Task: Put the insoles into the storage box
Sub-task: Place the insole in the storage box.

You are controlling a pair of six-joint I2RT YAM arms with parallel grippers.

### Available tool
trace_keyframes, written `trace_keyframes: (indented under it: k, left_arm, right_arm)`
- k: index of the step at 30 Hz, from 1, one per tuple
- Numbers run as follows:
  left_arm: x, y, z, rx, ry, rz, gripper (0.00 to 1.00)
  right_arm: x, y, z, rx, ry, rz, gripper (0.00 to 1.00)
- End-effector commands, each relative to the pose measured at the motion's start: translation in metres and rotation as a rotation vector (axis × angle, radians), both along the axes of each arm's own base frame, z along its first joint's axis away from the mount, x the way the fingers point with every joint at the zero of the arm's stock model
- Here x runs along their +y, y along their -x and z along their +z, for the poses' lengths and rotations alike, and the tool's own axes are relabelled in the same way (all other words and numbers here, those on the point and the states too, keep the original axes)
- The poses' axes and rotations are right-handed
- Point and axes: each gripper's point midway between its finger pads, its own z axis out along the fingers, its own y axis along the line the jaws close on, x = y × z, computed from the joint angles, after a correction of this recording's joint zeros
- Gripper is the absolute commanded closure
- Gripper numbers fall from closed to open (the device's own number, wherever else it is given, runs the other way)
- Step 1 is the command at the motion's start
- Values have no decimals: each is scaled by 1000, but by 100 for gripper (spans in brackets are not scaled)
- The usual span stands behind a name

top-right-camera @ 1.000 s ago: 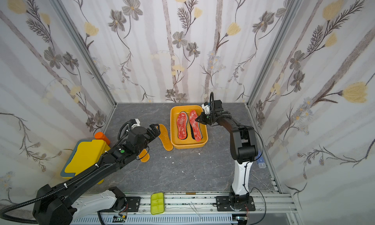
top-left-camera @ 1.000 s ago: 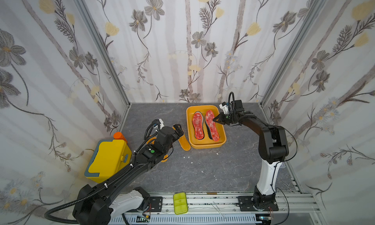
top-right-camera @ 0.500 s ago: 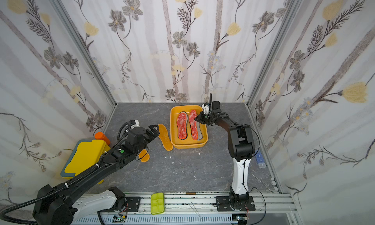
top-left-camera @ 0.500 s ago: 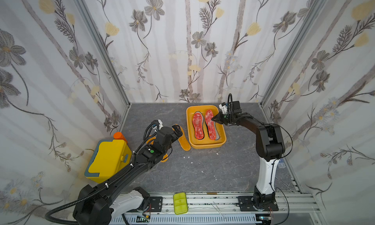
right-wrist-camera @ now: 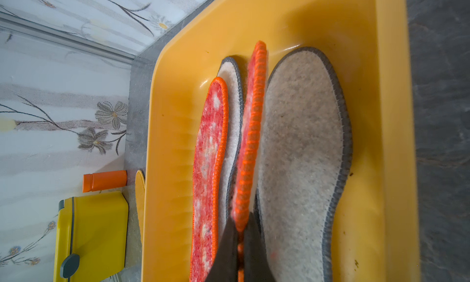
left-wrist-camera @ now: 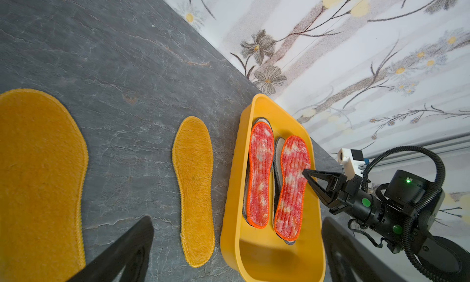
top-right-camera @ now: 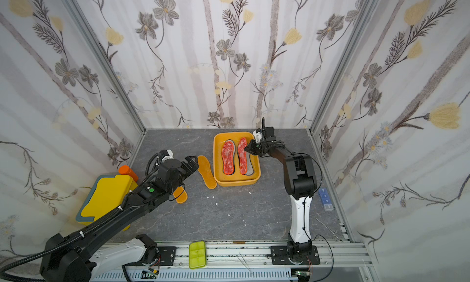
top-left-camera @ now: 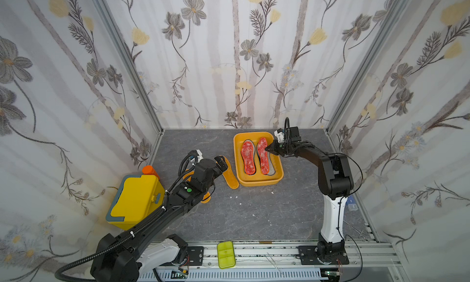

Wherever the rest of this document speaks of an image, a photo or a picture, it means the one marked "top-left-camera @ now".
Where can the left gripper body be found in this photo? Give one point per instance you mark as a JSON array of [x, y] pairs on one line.
[[216, 172]]

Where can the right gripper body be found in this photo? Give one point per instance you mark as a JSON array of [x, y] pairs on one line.
[[278, 147]]

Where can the narrow yellow fuzzy insole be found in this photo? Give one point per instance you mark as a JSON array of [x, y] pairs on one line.
[[229, 176]]

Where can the red white patterned insole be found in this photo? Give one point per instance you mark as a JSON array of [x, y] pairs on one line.
[[263, 156]]

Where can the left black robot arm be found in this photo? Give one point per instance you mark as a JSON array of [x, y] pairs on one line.
[[116, 258]]

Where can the yellow plastic storage box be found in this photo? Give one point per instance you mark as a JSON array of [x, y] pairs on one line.
[[258, 179]]

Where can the yellow lidded lunch box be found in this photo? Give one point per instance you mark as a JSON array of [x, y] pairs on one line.
[[136, 198]]

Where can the wide yellow fuzzy insole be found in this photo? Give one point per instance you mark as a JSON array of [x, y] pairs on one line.
[[207, 196]]

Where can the orange cylinder bottle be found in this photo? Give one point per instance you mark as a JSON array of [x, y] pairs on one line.
[[149, 170]]

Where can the blue pill organizer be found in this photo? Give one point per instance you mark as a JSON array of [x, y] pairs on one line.
[[351, 204]]

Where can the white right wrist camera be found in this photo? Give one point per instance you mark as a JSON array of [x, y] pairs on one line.
[[280, 136]]

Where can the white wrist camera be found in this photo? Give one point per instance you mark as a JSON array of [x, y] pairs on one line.
[[280, 136], [199, 155]]

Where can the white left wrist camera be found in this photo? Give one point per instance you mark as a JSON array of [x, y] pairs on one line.
[[199, 155]]

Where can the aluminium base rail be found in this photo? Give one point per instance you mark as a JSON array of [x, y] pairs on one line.
[[271, 261]]

